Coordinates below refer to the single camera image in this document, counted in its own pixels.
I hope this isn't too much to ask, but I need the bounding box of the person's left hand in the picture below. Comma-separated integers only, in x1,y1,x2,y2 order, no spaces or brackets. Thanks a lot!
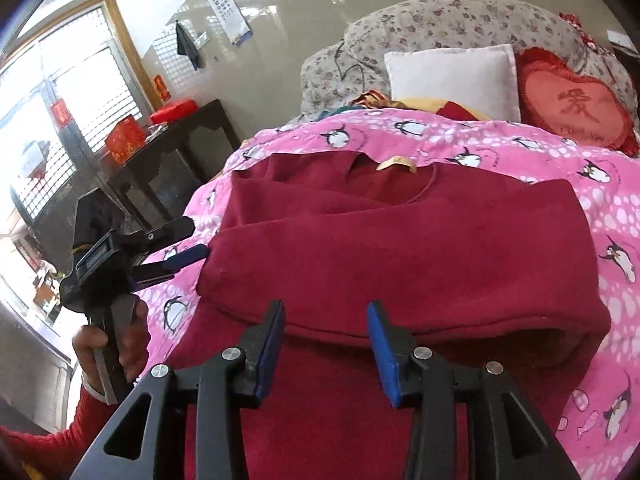
71,297,150,391

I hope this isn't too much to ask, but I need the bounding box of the wall calendar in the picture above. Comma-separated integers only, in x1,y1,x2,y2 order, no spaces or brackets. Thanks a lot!
205,0,254,47

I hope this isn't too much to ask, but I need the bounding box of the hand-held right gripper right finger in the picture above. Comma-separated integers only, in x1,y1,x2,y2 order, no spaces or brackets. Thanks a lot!
366,301,583,480

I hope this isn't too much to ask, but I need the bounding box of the white pillow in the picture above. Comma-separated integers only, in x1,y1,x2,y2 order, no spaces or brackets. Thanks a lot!
384,44,522,122

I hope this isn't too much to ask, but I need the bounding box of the grey floral quilt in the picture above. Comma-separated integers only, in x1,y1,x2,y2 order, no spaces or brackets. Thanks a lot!
300,0,636,123

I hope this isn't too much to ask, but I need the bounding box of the white bracelet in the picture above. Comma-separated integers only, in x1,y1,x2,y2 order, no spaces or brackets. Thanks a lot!
80,371,107,401

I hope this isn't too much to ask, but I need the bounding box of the barred window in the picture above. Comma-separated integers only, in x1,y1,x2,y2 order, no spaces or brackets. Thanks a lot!
0,0,153,241

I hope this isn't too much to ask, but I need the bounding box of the flat red box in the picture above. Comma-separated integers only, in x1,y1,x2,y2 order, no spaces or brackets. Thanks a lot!
150,100,197,125

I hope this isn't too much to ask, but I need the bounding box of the yellow cloth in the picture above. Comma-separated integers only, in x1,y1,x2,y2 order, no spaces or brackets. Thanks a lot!
400,97,491,121

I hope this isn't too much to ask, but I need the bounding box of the dark wooden table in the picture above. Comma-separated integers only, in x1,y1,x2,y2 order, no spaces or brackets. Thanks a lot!
100,99,241,231

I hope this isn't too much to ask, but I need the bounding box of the dark hanging cloth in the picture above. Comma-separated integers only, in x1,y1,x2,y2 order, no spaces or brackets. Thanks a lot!
175,22,206,72

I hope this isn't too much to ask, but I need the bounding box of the dark red sweater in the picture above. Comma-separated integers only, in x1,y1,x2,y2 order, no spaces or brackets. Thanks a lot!
170,152,612,480

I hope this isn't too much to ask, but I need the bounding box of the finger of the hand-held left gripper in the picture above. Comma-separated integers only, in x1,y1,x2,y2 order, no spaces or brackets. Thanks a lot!
127,216,196,252
131,242,209,292

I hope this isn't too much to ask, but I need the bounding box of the red gift box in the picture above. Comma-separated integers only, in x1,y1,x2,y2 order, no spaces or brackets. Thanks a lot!
104,115,146,165

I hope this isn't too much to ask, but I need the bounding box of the pink penguin print blanket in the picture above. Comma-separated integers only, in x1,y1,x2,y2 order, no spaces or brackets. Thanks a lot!
132,107,640,480

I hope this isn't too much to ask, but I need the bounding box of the black cable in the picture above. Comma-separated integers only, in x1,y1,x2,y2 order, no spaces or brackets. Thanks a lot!
334,39,372,92

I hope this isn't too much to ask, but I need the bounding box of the dark furniture edge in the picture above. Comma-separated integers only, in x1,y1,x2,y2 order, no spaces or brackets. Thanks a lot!
607,30,640,57

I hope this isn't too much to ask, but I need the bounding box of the person's left forearm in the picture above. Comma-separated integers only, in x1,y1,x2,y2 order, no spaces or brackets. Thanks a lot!
0,375,118,480

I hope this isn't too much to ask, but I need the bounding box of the red heart-shaped pillow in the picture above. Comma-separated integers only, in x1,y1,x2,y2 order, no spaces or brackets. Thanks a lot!
515,47,640,157

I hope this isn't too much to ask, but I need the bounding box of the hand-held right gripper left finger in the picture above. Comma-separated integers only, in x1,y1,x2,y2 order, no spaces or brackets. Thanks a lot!
70,300,287,480

